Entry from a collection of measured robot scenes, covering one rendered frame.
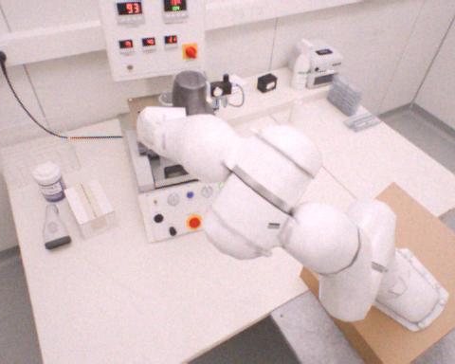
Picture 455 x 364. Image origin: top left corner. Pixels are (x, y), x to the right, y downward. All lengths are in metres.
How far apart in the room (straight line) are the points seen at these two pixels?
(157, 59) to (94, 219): 0.59
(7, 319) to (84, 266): 0.96
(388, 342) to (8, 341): 1.70
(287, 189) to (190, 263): 0.81
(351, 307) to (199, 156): 0.42
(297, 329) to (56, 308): 0.73
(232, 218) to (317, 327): 0.76
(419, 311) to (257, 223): 0.63
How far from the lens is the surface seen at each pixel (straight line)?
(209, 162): 0.54
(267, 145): 0.52
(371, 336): 1.14
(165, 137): 0.69
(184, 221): 1.31
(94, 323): 1.23
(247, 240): 0.52
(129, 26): 1.27
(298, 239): 0.53
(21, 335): 2.17
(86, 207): 1.36
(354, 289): 0.72
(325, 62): 2.01
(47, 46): 1.62
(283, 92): 1.99
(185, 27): 1.30
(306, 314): 1.23
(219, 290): 1.22
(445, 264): 1.12
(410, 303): 1.04
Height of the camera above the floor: 1.84
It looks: 46 degrees down
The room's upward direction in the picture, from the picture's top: 5 degrees clockwise
